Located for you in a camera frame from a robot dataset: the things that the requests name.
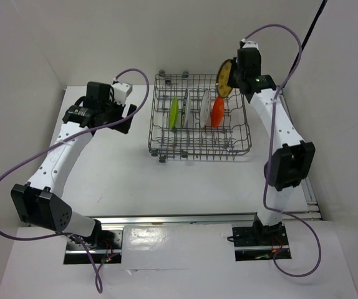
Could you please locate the orange plate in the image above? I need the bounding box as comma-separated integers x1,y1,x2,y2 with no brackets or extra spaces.
211,97,225,128

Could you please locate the aluminium right side rail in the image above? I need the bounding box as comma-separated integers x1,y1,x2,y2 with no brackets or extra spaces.
283,93,323,222

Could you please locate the grey wire dish rack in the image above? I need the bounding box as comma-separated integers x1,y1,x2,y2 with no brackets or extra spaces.
148,70,252,163

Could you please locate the aluminium front rail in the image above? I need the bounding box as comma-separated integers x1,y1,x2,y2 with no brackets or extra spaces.
92,213,254,225

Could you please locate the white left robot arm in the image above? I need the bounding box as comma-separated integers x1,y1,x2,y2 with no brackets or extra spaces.
11,81,133,249

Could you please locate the yellow brown patterned plate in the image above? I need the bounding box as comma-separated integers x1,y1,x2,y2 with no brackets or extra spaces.
216,57,238,98

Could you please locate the green patterned white plate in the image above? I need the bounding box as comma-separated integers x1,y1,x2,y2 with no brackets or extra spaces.
180,88,191,128

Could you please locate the aluminium rail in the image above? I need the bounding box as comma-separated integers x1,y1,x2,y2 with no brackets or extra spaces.
283,93,323,222
92,213,254,225

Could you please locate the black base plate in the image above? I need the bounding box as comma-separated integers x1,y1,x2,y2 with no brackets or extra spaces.
226,222,292,262
63,226,123,265

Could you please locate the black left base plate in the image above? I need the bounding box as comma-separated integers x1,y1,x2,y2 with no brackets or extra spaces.
63,226,123,265

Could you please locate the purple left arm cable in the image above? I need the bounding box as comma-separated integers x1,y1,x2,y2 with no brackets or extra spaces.
0,68,150,294

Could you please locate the black corner pole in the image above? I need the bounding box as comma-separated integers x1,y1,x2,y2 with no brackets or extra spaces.
301,0,327,50

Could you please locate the lime green plate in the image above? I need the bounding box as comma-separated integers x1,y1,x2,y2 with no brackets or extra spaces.
168,97,179,130

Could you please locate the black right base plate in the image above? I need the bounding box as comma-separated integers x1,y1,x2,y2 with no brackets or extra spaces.
226,222,292,262

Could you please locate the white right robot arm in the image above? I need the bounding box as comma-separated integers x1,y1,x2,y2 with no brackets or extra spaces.
228,39,316,245

